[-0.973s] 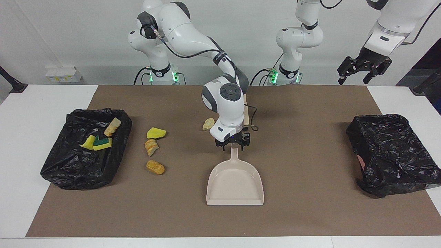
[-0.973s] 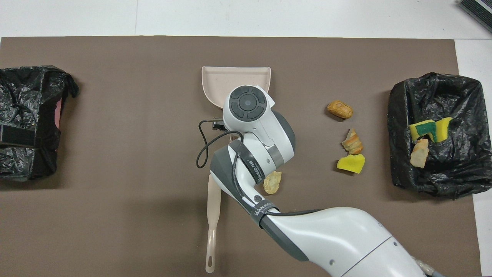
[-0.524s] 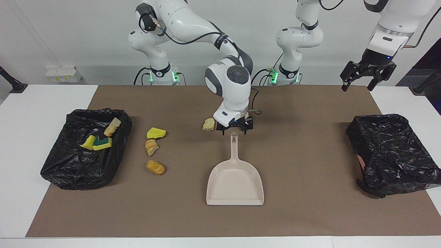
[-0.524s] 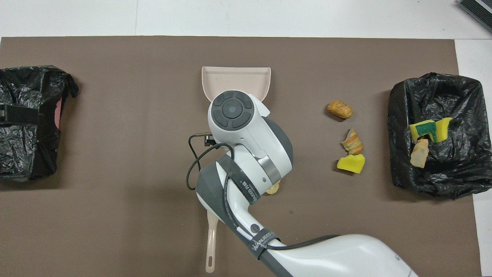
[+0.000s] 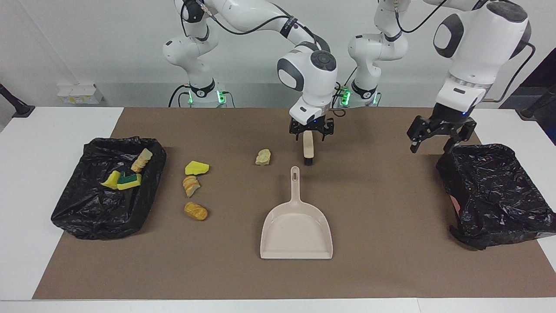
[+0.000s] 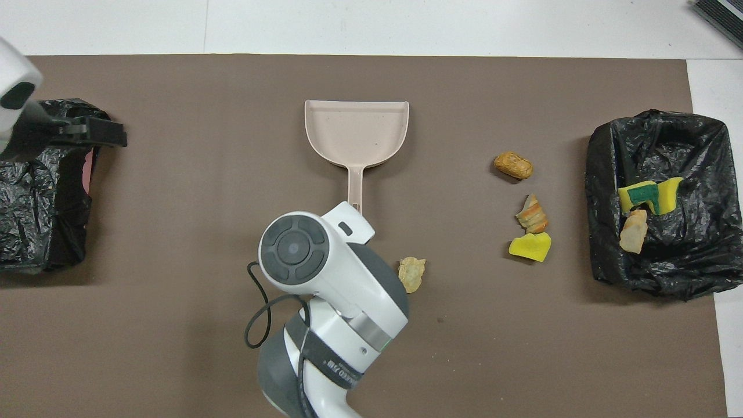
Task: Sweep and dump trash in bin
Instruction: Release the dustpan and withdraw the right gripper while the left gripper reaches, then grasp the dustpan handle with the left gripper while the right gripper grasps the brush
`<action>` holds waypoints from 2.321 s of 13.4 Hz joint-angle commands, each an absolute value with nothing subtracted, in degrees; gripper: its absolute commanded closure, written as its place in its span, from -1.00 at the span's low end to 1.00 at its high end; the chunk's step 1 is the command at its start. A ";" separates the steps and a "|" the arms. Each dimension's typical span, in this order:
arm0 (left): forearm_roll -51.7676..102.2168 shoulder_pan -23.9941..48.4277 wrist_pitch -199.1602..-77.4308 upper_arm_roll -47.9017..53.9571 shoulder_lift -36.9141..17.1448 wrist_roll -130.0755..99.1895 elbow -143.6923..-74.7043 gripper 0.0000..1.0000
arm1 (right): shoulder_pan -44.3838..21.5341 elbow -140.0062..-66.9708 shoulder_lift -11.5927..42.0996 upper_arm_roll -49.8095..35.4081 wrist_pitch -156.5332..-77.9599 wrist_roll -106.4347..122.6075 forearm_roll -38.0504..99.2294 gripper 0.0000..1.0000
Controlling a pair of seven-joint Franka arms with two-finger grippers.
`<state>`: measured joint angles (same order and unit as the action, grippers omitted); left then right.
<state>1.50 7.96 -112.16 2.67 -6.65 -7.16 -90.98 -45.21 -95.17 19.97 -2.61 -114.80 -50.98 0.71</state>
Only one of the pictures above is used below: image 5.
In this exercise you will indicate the pale crumpled bread piece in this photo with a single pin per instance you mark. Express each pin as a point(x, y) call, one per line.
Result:
point(263, 157)

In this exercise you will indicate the yellow sponge piece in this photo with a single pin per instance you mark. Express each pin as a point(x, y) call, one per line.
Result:
point(110, 180)
point(129, 182)
point(196, 168)

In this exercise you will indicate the black bag lined pink bin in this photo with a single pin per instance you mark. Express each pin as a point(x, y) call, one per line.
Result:
point(499, 191)

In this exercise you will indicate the brown bread roll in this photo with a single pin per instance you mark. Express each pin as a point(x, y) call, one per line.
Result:
point(195, 211)

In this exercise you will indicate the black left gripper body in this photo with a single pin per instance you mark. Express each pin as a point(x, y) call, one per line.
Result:
point(443, 124)

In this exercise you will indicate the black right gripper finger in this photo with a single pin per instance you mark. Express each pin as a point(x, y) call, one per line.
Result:
point(322, 135)
point(299, 135)

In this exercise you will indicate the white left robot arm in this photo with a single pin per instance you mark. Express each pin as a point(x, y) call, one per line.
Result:
point(478, 48)

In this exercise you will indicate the black camera stand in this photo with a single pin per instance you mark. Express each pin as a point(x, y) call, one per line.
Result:
point(536, 108)
point(19, 108)

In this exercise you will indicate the brown table mat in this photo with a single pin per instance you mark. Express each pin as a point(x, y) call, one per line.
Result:
point(391, 261)

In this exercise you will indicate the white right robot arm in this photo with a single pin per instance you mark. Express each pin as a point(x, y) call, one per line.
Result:
point(310, 78)

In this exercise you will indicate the beige plastic dustpan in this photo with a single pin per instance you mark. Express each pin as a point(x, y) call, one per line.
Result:
point(297, 230)

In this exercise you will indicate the beige hand brush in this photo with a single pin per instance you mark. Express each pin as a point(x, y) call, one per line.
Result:
point(308, 148)

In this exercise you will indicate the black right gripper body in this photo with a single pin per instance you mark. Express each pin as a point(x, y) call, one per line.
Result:
point(312, 126)

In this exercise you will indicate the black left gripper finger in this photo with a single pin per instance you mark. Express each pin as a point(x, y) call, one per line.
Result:
point(415, 145)
point(448, 144)

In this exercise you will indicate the dark furniture panel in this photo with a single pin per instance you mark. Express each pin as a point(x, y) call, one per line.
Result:
point(545, 74)

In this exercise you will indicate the white power strip box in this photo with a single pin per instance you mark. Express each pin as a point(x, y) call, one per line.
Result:
point(80, 93)

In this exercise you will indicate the striped bread piece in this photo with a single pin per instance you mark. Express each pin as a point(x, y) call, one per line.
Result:
point(191, 186)
point(141, 161)

